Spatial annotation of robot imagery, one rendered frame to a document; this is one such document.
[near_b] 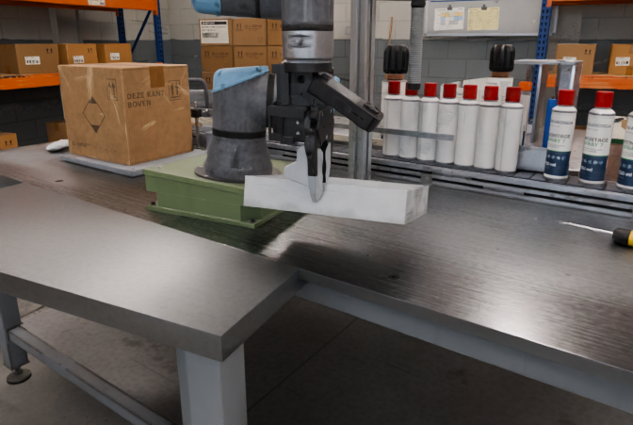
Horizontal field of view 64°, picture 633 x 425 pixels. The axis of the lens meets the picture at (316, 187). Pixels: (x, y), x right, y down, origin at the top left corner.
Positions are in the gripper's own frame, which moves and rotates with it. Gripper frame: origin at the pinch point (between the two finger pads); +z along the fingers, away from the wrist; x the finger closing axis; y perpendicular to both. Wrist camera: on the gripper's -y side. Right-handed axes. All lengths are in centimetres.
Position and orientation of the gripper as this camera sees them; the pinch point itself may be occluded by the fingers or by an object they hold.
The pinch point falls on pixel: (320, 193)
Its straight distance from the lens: 78.9
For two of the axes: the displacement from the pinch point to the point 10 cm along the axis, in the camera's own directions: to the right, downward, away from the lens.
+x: -3.3, 2.6, -9.0
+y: -9.4, -0.9, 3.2
